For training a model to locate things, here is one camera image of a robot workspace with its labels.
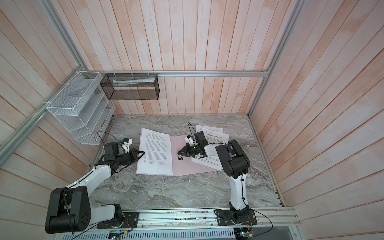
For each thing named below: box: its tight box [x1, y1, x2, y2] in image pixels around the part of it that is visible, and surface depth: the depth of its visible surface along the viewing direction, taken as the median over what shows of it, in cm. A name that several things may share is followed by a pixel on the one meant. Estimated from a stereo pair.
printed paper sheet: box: [136, 128, 173, 175], surface depth 93 cm
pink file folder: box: [170, 135, 216, 176], surface depth 94 cm
